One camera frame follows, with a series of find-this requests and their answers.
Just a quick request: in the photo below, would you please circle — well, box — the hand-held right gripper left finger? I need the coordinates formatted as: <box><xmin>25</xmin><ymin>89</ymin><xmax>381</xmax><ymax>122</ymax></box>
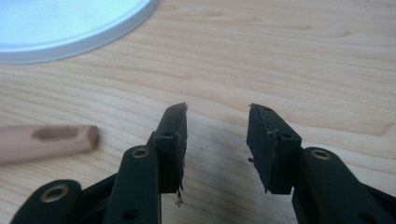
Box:
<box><xmin>103</xmin><ymin>102</ymin><xmax>189</xmax><ymax>224</ymax></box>

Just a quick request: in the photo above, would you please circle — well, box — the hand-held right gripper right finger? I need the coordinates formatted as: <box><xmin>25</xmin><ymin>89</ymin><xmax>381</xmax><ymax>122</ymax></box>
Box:
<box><xmin>246</xmin><ymin>103</ymin><xmax>393</xmax><ymax>224</ymax></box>

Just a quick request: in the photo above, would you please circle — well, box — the white round plate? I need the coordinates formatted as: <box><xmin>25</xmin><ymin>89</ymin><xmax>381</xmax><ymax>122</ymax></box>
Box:
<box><xmin>0</xmin><ymin>0</ymin><xmax>162</xmax><ymax>65</ymax></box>

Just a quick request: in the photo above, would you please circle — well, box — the wooden handle with slot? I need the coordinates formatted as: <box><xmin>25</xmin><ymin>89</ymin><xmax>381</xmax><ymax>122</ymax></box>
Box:
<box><xmin>0</xmin><ymin>124</ymin><xmax>100</xmax><ymax>166</ymax></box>

